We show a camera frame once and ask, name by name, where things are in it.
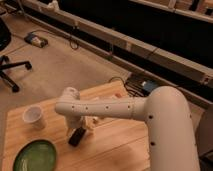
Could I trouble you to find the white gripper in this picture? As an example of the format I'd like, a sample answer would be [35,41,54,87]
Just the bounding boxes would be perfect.
[65,116,85,136]

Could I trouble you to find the black rectangular eraser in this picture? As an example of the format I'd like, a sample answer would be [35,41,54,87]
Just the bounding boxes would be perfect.
[68,127,86,147]

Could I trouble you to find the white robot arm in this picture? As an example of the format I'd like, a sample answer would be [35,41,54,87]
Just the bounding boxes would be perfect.
[55,86,200,171]

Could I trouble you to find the white paper cup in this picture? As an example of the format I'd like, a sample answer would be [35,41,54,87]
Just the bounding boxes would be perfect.
[22,105,46,130]

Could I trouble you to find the green plate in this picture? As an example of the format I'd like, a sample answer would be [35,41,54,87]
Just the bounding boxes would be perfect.
[12,140,57,171]

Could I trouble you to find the blue black power adapter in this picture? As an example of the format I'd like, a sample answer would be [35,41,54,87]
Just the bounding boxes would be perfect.
[142,80,158,92]

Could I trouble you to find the power strip on floor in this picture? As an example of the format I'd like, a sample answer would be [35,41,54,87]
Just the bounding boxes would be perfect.
[24,33,48,48]

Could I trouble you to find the black office chair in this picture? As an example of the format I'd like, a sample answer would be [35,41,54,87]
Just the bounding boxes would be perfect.
[0,18,32,93]

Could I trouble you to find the dark cabinet right edge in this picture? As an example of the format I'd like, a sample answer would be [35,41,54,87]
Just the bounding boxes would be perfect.
[196,105,213,171]

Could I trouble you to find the black floor cables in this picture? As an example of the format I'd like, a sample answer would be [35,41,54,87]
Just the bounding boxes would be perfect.
[107,76,146,98]

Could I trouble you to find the long metal rail frame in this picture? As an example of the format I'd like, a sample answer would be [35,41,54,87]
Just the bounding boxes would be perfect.
[4,0,213,110]

